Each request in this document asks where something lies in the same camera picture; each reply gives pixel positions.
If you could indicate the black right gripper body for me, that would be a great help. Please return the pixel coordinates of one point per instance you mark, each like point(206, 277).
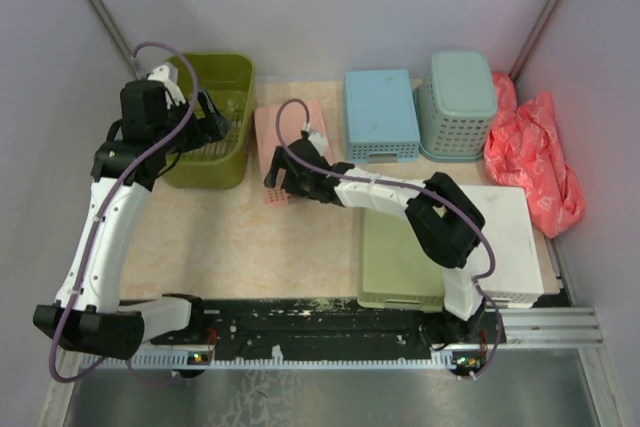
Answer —
point(298, 184)

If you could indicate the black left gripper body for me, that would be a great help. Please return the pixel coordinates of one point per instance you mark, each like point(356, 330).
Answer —
point(199, 130)

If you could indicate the salmon pink perforated bin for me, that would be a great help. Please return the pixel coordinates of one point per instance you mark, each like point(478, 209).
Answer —
point(291, 124)

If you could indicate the olive green tub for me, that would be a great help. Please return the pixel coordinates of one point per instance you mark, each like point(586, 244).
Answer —
point(229, 79)

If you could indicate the light blue perforated bin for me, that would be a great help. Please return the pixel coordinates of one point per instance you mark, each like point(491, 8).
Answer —
point(379, 118)

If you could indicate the light green perforated bin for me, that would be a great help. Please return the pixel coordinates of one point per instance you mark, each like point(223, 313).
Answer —
point(395, 273)

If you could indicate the pale green perforated basket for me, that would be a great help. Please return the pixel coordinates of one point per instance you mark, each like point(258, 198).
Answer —
point(455, 106)

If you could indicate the white plastic bin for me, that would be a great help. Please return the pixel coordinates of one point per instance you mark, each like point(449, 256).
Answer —
point(516, 281)

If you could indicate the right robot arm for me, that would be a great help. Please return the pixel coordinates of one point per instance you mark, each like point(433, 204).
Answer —
point(445, 222)

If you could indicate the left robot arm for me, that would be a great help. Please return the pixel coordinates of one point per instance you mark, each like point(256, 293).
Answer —
point(87, 315)

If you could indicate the red plastic bag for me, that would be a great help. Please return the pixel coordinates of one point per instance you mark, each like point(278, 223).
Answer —
point(523, 149)

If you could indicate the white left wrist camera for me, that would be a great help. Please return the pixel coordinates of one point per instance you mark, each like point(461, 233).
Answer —
point(167, 74)

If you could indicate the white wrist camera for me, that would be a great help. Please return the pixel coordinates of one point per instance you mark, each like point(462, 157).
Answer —
point(167, 74)
point(317, 138)

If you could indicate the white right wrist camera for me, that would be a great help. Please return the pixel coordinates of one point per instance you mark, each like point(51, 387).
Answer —
point(317, 138)

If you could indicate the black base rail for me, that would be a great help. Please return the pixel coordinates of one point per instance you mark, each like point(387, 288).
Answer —
point(323, 329)

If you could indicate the aluminium frame rail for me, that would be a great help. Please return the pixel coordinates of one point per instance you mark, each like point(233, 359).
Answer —
point(549, 328)

